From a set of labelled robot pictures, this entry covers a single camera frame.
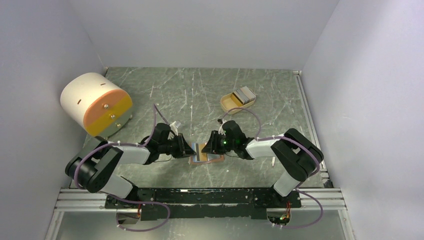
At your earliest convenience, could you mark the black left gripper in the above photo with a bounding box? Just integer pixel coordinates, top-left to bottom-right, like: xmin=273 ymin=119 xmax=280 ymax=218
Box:
xmin=159 ymin=133 xmax=197 ymax=159

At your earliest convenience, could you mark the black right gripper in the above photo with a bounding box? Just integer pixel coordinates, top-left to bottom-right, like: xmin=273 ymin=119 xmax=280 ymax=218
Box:
xmin=201 ymin=130 xmax=237 ymax=155

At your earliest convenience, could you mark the tan leather card holder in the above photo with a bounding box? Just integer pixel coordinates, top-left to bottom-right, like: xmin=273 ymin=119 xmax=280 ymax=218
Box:
xmin=188 ymin=142 xmax=225 ymax=165

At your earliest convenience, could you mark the yellow black striped card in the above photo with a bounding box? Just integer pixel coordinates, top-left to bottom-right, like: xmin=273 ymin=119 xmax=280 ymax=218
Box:
xmin=196 ymin=143 xmax=210 ymax=162

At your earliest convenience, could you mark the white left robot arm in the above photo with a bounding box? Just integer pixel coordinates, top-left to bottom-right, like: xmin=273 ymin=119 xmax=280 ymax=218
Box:
xmin=65 ymin=123 xmax=197 ymax=208

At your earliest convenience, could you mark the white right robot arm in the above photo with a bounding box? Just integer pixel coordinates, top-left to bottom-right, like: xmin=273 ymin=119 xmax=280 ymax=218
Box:
xmin=201 ymin=120 xmax=324 ymax=207

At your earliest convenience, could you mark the stack of credit cards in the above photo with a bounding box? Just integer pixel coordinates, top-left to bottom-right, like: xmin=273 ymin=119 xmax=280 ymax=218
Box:
xmin=230 ymin=86 xmax=256 ymax=107

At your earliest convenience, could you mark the beige oval tray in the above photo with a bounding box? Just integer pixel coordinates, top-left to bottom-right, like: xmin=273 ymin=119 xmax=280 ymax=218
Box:
xmin=220 ymin=93 xmax=257 ymax=115

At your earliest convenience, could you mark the white cylindrical drawer unit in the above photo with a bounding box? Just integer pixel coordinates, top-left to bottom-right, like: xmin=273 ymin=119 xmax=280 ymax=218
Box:
xmin=60 ymin=72 xmax=133 ymax=139

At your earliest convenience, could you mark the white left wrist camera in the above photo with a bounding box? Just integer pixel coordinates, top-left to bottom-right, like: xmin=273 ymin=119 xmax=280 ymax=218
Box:
xmin=169 ymin=120 xmax=182 ymax=135

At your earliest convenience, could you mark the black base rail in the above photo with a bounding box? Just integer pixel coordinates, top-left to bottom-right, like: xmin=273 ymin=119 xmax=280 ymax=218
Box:
xmin=104 ymin=186 xmax=302 ymax=221

